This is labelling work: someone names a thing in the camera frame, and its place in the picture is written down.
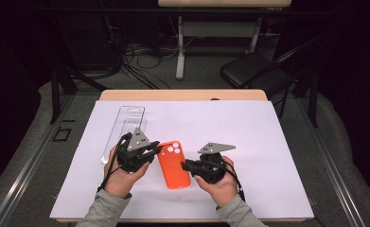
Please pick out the white table sheet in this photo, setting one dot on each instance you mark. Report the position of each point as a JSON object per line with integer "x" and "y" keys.
{"x": 252, "y": 126}

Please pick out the black metal stand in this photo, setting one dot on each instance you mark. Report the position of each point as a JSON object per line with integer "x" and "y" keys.
{"x": 313, "y": 101}
{"x": 55, "y": 94}

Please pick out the black folding chair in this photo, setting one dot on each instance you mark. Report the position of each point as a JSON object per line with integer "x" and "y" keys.
{"x": 252, "y": 69}

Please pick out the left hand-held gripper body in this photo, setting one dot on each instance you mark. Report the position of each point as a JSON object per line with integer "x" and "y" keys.
{"x": 132, "y": 159}

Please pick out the clear plastic slotted rack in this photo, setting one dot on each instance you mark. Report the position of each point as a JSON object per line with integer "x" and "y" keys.
{"x": 127, "y": 121}

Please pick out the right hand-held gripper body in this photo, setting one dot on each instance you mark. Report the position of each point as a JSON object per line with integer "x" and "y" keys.
{"x": 212, "y": 171}

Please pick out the white-legged wooden desk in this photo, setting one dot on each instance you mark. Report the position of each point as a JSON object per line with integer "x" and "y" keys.
{"x": 180, "y": 47}

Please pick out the person's right hand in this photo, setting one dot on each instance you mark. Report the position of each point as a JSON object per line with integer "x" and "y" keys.
{"x": 220, "y": 190}

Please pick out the metal floor rail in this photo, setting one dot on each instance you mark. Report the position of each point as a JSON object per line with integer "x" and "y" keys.
{"x": 333, "y": 170}
{"x": 25, "y": 170}

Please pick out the orange phone case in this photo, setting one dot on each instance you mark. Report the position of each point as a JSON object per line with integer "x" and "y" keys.
{"x": 173, "y": 173}

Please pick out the light wooden table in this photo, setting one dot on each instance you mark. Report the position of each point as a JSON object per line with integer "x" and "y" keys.
{"x": 179, "y": 94}

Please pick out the person's left hand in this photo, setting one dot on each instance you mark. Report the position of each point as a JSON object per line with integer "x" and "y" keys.
{"x": 119, "y": 183}

